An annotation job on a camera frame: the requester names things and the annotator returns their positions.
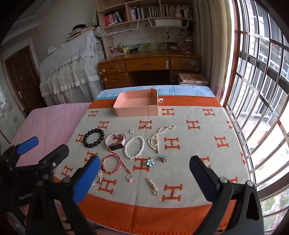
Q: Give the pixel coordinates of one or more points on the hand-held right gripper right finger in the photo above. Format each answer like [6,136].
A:
[203,178]

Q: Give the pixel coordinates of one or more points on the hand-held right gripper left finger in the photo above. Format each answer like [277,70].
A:
[87,178]

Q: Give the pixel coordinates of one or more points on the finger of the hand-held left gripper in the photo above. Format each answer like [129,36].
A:
[28,144]
[56,154]

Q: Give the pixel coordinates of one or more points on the silver crystal charm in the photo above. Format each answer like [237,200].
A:
[99,175]

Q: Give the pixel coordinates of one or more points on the pink smartwatch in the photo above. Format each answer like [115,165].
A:
[115,146]

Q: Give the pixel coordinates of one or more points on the gold pearl pin brooch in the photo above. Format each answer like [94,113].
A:
[151,185]

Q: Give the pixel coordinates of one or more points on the pink storage box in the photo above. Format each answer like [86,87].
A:
[135,109]

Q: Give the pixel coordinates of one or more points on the pink bedsheet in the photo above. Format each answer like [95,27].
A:
[49,126]

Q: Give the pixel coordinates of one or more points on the teal flower gold brooch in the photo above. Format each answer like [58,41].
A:
[163,158]

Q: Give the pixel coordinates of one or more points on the light blue flower brooch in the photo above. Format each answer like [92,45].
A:
[149,162]

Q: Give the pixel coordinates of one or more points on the orange grey patterned blanket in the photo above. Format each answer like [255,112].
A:
[180,126]

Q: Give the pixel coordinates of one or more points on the brown wooden door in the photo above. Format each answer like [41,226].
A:
[22,76]

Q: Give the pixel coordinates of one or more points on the light blue printed sheet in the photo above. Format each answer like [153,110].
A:
[192,91]

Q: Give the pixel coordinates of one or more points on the white lace cover cloth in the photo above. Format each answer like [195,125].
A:
[67,63]

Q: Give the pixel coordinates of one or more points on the stack of picture books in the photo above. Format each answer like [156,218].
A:
[192,79]

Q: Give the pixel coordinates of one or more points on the window grille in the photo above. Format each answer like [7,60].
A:
[259,74]

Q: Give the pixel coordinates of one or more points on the white drawer lock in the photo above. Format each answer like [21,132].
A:
[167,65]

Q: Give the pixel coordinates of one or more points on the pile of books and papers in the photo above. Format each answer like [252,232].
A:
[76,34]

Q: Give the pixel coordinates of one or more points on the pen holder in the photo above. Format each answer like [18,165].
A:
[121,48]

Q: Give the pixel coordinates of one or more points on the wooden desk with drawers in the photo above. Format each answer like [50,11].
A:
[146,63]

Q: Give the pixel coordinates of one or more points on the black flashlight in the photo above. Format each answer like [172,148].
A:
[133,49]

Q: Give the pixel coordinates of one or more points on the wooden bookshelf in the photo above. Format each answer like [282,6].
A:
[100,29]

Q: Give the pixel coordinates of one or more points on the beige curtain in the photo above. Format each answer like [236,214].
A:
[210,45]

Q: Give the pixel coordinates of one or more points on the floral storage box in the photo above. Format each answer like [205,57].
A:
[185,44]

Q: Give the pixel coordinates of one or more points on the row of books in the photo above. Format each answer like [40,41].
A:
[158,11]

